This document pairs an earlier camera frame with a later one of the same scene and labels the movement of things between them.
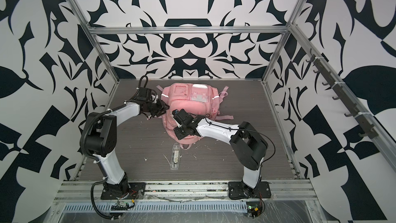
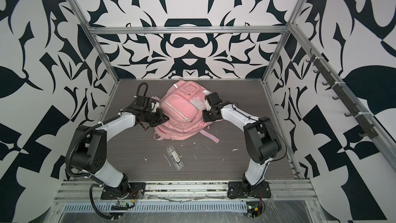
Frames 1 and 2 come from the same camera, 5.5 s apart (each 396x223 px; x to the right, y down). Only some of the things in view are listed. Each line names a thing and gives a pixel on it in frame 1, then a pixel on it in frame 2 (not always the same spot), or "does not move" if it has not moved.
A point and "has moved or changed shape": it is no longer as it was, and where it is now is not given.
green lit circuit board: [254, 208] does not move
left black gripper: [163, 108] -> [160, 118]
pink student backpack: [199, 99] has moved or changed shape
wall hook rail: [369, 131] does not move
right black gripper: [178, 134] -> [206, 117]
